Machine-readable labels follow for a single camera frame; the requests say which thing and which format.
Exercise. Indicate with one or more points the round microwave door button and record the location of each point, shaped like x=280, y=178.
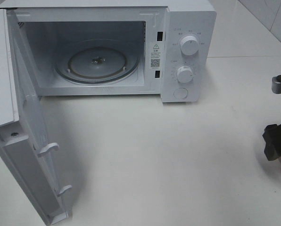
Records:
x=181, y=93

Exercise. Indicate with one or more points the white microwave oven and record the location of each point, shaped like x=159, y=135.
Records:
x=155, y=27

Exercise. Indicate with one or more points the glass microwave turntable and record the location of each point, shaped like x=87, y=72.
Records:
x=97, y=61

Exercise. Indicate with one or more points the lower white microwave knob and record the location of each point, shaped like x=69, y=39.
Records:
x=184, y=74

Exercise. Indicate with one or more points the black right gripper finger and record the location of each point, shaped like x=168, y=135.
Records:
x=272, y=137

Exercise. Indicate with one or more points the white microwave knob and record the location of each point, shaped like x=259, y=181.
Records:
x=184, y=74
x=189, y=44

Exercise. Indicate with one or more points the upper white microwave knob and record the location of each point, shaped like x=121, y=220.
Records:
x=189, y=44

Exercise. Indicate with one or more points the white microwave door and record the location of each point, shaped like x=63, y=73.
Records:
x=24, y=144

